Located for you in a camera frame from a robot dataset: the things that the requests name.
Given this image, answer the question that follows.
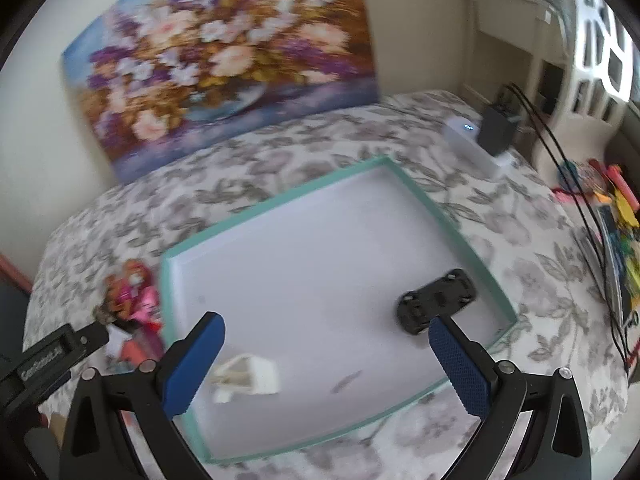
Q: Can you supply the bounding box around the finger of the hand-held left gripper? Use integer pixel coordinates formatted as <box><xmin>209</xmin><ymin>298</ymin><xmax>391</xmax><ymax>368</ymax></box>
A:
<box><xmin>74</xmin><ymin>320</ymin><xmax>111</xmax><ymax>357</ymax></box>

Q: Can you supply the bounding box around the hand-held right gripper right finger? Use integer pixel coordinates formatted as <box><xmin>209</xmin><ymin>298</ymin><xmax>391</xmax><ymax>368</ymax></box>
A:
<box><xmin>428</xmin><ymin>315</ymin><xmax>594</xmax><ymax>480</ymax></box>

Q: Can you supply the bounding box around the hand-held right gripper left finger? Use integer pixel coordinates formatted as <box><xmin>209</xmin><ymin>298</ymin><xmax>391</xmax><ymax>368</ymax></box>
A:
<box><xmin>60</xmin><ymin>311</ymin><xmax>227</xmax><ymax>480</ymax></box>

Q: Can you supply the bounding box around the salmon and green plastic holder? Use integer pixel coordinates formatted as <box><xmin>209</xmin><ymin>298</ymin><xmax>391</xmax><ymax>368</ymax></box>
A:
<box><xmin>117</xmin><ymin>335</ymin><xmax>159</xmax><ymax>367</ymax></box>

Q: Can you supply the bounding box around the cream plastic clip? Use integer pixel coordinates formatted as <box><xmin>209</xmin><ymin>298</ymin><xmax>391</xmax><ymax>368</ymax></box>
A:
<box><xmin>210</xmin><ymin>353</ymin><xmax>280</xmax><ymax>404</ymax></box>

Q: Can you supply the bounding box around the brown bear figurine pink hat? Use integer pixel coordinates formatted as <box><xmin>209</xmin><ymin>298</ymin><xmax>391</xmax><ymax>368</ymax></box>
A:
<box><xmin>101</xmin><ymin>258</ymin><xmax>165</xmax><ymax>334</ymax></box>

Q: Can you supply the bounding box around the black toy car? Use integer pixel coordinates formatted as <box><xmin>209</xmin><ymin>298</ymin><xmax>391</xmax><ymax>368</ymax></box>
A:
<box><xmin>396</xmin><ymin>268</ymin><xmax>478</xmax><ymax>336</ymax></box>

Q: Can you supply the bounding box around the teal-rimmed white tray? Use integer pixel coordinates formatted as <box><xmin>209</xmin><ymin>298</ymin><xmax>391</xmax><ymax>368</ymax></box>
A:
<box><xmin>159</xmin><ymin>156</ymin><xmax>519</xmax><ymax>465</ymax></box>

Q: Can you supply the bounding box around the glossy picture book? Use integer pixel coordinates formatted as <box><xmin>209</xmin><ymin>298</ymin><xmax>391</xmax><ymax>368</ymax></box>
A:
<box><xmin>596</xmin><ymin>204</ymin><xmax>633</xmax><ymax>328</ymax></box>

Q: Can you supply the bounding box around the white power strip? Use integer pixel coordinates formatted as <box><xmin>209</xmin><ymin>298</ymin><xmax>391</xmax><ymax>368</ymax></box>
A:
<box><xmin>442</xmin><ymin>115</ymin><xmax>516</xmax><ymax>180</ymax></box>

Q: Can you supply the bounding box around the pile of colourful small toys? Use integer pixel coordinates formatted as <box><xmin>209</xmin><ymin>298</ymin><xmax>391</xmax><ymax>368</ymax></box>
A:
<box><xmin>554</xmin><ymin>158</ymin><xmax>640</xmax><ymax>333</ymax></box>

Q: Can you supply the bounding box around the black charger block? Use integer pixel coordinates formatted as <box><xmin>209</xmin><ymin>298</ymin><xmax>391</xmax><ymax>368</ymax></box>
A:
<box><xmin>477</xmin><ymin>102</ymin><xmax>521</xmax><ymax>157</ymax></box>

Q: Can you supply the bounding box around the grey floral blanket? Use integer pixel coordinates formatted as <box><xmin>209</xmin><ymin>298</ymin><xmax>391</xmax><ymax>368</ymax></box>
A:
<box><xmin>22</xmin><ymin>88</ymin><xmax>632</xmax><ymax>480</ymax></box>

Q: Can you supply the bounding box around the floral still-life painting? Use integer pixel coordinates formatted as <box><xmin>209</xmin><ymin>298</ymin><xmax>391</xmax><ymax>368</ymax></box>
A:
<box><xmin>60</xmin><ymin>0</ymin><xmax>382</xmax><ymax>184</ymax></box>

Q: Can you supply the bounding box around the white shelf unit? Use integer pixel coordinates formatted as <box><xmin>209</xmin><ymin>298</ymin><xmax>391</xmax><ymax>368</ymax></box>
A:
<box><xmin>469</xmin><ymin>0</ymin><xmax>572</xmax><ymax>113</ymax></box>

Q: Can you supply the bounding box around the white chair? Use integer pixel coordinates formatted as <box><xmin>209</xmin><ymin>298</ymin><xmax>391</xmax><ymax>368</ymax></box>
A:
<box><xmin>564</xmin><ymin>0</ymin><xmax>640</xmax><ymax>128</ymax></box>

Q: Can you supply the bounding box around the pink frame strip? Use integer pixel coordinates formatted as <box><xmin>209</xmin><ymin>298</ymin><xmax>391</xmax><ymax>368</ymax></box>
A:
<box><xmin>0</xmin><ymin>254</ymin><xmax>35</xmax><ymax>295</ymax></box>

